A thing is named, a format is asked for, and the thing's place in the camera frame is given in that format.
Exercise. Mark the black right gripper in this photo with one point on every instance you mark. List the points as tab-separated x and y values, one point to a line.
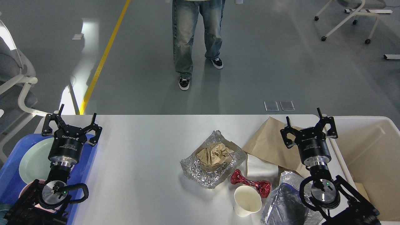
313	148

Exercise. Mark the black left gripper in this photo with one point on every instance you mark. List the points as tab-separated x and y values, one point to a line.
69	141

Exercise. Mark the brown paper bag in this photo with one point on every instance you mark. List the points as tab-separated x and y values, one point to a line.
267	144

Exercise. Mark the light green plate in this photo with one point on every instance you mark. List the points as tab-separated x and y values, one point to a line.
36	165

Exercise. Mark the pink mug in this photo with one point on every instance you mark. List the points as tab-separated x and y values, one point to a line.
36	201

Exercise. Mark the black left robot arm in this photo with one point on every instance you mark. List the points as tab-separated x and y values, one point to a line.
50	195

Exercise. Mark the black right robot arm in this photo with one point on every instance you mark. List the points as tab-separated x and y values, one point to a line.
336	200

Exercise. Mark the beige waste bin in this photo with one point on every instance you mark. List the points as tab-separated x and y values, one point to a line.
368	149

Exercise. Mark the white napkin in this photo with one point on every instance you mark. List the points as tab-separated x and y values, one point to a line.
258	169

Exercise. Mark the red foil wrapper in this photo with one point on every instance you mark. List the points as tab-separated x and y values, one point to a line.
263	187

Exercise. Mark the white paper cup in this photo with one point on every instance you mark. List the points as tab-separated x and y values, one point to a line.
247	201

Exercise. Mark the crumpled aluminium foil tray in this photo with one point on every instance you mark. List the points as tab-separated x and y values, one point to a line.
211	176

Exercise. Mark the white bar on floor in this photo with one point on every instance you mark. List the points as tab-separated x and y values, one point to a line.
391	56

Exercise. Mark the white office chair right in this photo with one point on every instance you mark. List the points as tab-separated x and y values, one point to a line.
355	8

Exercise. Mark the person in grey sweater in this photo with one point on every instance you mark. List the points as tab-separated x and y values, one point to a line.
185	15

